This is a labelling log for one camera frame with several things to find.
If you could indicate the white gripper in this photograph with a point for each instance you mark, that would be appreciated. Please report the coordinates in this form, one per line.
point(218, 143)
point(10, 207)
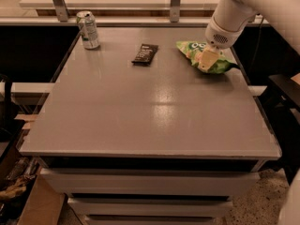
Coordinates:
point(216, 36)

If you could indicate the green rice chip bag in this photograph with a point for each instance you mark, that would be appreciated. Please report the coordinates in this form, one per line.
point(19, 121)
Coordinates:
point(205, 58)

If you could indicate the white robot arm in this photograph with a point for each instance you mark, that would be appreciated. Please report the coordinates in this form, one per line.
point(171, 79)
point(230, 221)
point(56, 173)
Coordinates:
point(231, 17)

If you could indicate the black snack bar wrapper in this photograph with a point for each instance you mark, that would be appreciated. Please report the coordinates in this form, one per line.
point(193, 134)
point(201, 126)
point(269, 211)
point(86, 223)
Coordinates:
point(145, 54)

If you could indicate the grey drawer cabinet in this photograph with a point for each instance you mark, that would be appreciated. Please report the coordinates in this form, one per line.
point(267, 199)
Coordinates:
point(163, 144)

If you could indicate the green white soda can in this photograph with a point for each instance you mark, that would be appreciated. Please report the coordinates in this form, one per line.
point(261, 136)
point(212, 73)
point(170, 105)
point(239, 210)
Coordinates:
point(88, 29)

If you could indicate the cardboard box with snacks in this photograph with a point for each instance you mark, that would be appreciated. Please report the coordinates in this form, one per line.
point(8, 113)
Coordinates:
point(26, 198)

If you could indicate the middle metal railing bracket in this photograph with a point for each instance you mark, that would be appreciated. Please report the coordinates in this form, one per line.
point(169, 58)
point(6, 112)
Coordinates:
point(174, 11)

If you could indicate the metal railing bracket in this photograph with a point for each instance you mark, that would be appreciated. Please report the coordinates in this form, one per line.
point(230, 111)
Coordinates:
point(60, 10)
point(174, 11)

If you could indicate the left metal railing bracket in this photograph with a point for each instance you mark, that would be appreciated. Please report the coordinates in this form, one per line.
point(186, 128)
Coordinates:
point(60, 10)

